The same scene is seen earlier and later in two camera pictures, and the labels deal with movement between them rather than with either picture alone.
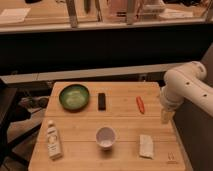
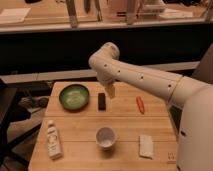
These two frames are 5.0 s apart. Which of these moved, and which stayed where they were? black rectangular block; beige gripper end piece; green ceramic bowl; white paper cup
Moved: beige gripper end piece
Stayed: black rectangular block; green ceramic bowl; white paper cup
